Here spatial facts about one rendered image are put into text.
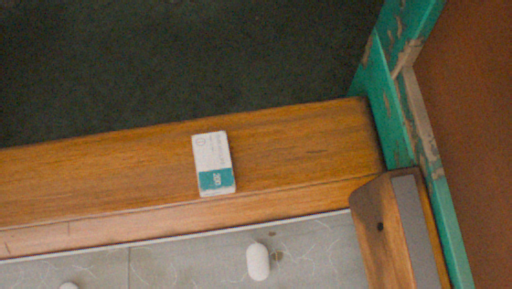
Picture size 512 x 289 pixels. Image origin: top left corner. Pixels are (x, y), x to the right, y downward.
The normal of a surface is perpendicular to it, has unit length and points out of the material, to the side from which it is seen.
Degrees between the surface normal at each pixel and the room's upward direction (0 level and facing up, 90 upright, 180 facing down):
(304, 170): 0
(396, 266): 67
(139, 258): 0
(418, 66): 90
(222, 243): 0
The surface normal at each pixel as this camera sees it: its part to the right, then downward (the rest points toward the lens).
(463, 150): -0.98, 0.14
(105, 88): 0.06, -0.38
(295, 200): 0.17, 0.38
